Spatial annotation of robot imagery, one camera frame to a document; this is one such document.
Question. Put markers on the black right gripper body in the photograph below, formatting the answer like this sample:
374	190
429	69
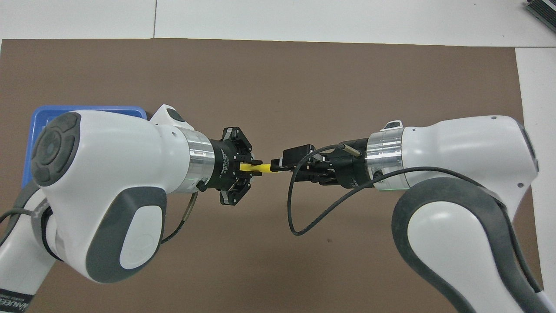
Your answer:
343	171

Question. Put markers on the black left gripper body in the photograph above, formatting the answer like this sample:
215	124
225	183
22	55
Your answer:
223	167

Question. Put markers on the yellow marker pen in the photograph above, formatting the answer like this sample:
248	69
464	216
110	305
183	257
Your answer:
256	167

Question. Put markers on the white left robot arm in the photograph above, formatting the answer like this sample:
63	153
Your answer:
117	182

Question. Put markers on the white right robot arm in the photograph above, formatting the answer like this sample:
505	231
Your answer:
460	156

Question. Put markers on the brown table mat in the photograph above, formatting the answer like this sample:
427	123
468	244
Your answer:
304	87

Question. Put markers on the blue plastic tray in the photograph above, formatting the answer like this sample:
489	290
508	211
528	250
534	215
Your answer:
39	126

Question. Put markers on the grey ribbed device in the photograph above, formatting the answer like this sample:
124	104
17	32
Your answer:
543	11

